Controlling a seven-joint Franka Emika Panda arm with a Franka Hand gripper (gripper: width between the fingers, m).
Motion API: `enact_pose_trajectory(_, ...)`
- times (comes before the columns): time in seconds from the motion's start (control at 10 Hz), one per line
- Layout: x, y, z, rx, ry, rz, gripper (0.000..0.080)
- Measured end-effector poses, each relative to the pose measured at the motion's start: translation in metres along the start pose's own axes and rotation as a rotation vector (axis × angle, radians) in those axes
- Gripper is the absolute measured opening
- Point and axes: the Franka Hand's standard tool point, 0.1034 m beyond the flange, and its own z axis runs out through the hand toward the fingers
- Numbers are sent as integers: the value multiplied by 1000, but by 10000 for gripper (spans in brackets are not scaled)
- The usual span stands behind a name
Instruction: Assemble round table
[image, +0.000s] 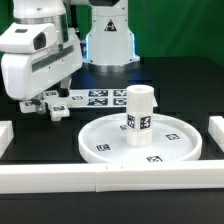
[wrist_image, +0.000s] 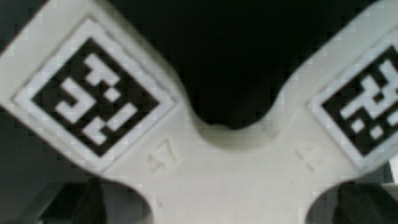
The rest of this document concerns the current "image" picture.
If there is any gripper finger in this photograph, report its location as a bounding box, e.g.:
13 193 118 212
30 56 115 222
59 76 72 97
32 98 46 114

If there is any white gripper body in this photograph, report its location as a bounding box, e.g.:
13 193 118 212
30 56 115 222
0 23 82 101

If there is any white cross-shaped table base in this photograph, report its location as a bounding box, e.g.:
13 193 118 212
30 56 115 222
19 90 84 121

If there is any white round table top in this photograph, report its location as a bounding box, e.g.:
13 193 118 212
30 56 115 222
78 113 202 164

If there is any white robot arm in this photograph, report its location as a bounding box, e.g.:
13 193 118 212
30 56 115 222
0 0 139 117

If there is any white left side block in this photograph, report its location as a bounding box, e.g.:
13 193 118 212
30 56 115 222
0 121 14 158

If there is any white marker sheet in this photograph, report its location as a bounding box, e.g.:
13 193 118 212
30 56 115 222
65 88 159 108

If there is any white front rail left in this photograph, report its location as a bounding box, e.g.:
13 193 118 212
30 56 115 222
0 164 96 194

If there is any white rail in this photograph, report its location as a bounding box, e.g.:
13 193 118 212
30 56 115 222
0 164 96 194
95 160 224 192

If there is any white front rail right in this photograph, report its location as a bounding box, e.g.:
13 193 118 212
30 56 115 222
95 160 224 192

